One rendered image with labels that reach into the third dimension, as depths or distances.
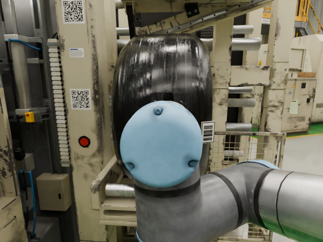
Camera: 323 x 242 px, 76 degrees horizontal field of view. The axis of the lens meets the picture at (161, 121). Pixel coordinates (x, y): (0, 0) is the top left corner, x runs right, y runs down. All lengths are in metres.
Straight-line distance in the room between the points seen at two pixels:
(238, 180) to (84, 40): 0.66
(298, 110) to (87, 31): 4.93
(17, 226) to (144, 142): 0.79
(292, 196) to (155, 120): 0.16
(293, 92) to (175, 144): 5.01
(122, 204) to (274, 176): 0.60
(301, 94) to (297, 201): 5.10
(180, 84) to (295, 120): 4.88
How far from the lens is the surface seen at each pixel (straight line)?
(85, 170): 0.88
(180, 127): 0.17
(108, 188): 0.79
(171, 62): 0.59
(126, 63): 0.61
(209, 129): 0.57
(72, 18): 0.82
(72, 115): 0.83
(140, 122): 0.18
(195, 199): 0.23
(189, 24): 1.14
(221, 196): 0.27
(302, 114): 5.47
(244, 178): 0.30
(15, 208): 0.90
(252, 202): 0.29
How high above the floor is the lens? 1.31
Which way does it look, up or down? 13 degrees down
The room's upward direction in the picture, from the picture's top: straight up
